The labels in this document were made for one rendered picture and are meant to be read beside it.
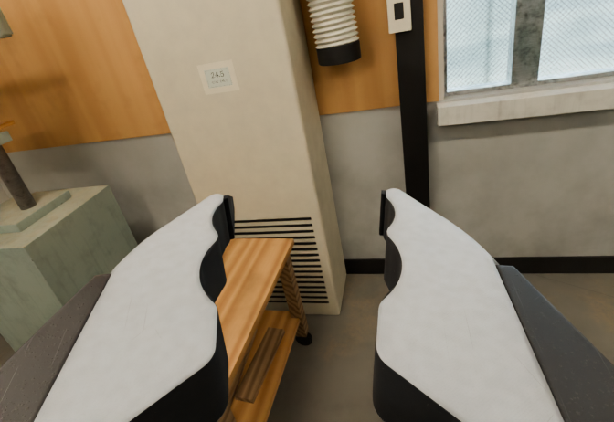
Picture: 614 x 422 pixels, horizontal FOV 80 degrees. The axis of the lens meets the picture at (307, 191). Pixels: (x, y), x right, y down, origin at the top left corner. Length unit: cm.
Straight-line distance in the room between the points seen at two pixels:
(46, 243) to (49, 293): 20
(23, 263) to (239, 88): 103
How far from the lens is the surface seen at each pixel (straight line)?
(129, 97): 192
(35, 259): 170
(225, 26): 130
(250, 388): 140
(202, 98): 139
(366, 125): 158
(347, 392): 156
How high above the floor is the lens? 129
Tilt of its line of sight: 27 degrees down
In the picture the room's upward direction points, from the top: 12 degrees counter-clockwise
